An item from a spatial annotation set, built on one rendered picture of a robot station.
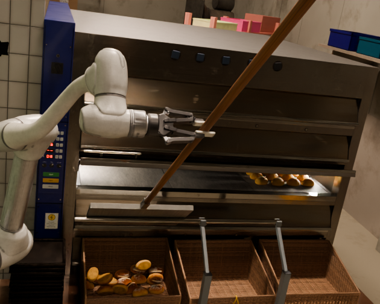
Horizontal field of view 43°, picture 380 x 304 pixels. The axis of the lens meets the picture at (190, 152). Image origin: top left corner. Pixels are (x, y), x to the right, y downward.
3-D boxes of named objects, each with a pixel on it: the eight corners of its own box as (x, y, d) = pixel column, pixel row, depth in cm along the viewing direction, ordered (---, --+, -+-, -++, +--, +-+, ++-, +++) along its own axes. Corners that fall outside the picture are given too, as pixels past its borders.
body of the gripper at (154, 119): (142, 117, 163) (169, 119, 166) (143, 140, 160) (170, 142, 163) (147, 107, 157) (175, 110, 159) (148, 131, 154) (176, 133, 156)
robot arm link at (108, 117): (130, 136, 151) (131, 95, 153) (79, 132, 146) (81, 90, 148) (124, 142, 161) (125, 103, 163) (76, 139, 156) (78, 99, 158)
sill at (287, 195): (75, 190, 297) (75, 184, 296) (330, 198, 348) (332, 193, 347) (75, 195, 292) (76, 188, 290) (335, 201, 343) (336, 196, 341)
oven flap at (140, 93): (83, 105, 274) (85, 70, 274) (354, 126, 325) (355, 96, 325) (84, 104, 269) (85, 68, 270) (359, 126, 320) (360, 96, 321)
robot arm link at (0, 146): (-3, 120, 175) (26, 115, 186) (-33, 125, 184) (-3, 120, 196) (5, 155, 176) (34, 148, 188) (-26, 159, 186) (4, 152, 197)
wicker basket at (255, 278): (167, 274, 325) (172, 238, 316) (244, 272, 341) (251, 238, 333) (185, 321, 281) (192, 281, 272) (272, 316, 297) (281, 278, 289)
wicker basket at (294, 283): (250, 272, 343) (257, 237, 335) (321, 271, 358) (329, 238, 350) (277, 316, 299) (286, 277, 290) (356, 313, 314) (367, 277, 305)
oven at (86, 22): (38, 219, 493) (49, 6, 429) (230, 221, 553) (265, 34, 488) (28, 351, 320) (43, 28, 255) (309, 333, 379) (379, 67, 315)
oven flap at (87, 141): (79, 148, 282) (82, 114, 282) (345, 162, 333) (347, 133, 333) (80, 148, 277) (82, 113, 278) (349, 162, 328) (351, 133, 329)
